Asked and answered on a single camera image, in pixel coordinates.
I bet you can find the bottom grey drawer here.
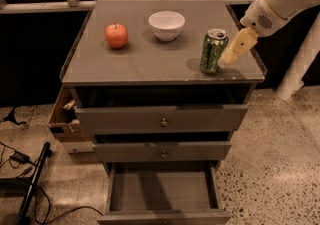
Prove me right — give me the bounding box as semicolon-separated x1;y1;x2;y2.
97;161;231;225

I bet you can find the middle grey drawer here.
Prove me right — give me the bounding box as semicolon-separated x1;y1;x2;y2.
93;132;231;162

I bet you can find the black stand bar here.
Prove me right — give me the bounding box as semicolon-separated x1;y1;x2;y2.
14;142;52;225

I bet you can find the red apple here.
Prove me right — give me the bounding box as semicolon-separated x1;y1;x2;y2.
105;23;128;49

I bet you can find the grey drawer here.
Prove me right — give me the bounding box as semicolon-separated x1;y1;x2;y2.
76;85;248;135
97;161;231;225
93;132;231;162

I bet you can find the black power adapter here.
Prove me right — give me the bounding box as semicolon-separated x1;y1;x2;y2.
10;152;30;164

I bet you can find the white diagonal pole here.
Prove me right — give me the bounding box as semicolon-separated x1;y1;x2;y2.
276;14;320;101

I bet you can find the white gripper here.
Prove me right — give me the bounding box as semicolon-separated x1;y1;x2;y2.
218;0;289;65

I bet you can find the top grey drawer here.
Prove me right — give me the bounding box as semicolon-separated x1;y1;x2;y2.
76;85;248;135

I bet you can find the cardboard box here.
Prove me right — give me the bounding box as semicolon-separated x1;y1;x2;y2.
48;87;93;154

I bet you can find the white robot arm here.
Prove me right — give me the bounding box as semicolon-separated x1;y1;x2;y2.
218;0;320;68

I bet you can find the grey drawer cabinet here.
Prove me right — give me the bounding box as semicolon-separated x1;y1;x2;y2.
59;0;268;225

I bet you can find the green soda can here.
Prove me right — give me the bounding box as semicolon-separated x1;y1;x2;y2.
200;28;228;74

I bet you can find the white ceramic bowl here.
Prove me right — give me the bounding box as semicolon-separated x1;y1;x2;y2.
148;11;185;42

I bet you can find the black floor cable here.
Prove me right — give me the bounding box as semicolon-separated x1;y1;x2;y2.
0;140;104;225

